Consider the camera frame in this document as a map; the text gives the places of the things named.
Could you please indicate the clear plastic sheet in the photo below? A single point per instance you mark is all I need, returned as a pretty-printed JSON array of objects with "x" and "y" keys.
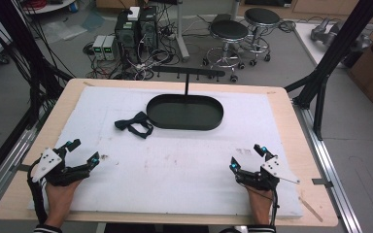
[{"x": 66, "y": 30}]

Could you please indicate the black round stool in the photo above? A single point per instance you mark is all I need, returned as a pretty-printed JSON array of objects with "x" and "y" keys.
[
  {"x": 261, "y": 16},
  {"x": 229, "y": 30}
]

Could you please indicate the grey power supply unit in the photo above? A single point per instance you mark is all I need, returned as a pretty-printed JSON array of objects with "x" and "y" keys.
[
  {"x": 98, "y": 47},
  {"x": 110, "y": 48}
]

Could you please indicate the person's left hand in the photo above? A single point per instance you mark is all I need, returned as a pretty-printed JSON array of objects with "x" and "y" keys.
[{"x": 60, "y": 200}]

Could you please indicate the white side table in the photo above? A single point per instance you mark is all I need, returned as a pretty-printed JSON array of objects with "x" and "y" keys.
[{"x": 307, "y": 39}]

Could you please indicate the round white table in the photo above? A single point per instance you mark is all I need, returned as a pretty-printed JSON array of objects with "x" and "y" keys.
[{"x": 50, "y": 6}]

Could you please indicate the grey tape strip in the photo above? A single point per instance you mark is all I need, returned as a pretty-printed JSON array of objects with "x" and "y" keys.
[
  {"x": 22, "y": 167},
  {"x": 322, "y": 183}
]

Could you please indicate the white box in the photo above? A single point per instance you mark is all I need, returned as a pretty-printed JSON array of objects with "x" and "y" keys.
[{"x": 133, "y": 13}]

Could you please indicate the grey desk leg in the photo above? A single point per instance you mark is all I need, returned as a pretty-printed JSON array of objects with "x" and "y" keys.
[{"x": 181, "y": 35}]

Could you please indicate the thin wooden stick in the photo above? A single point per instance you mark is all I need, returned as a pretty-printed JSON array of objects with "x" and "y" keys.
[{"x": 311, "y": 209}]

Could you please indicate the aluminium rail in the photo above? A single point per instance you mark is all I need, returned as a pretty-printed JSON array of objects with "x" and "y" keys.
[
  {"x": 9, "y": 161},
  {"x": 330, "y": 168}
]

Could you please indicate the person's right hand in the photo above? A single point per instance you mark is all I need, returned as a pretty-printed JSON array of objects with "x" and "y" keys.
[{"x": 259, "y": 202}]

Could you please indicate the black metal frame stand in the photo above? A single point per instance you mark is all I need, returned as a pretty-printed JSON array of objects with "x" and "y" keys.
[{"x": 330, "y": 58}]

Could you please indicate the grey machine part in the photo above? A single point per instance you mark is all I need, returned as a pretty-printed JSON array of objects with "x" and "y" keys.
[{"x": 332, "y": 30}]

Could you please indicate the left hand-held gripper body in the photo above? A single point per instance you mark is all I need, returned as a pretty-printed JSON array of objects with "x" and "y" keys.
[{"x": 48, "y": 160}]

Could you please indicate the black oval tray hanger stand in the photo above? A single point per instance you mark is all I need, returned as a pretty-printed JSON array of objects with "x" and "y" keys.
[{"x": 184, "y": 113}]

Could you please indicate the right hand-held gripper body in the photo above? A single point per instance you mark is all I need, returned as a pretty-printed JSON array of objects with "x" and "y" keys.
[{"x": 277, "y": 168}]

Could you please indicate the black computer tower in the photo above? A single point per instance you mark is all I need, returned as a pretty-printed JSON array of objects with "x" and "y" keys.
[
  {"x": 149, "y": 29},
  {"x": 126, "y": 32}
]

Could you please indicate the black bow tie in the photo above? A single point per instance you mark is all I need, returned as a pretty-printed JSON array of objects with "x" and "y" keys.
[{"x": 136, "y": 119}]

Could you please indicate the white foam mat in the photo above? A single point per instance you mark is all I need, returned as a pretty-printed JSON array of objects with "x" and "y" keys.
[{"x": 175, "y": 161}]

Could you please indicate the person's dark clothing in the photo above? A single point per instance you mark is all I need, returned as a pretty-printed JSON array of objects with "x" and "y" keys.
[{"x": 155, "y": 228}]

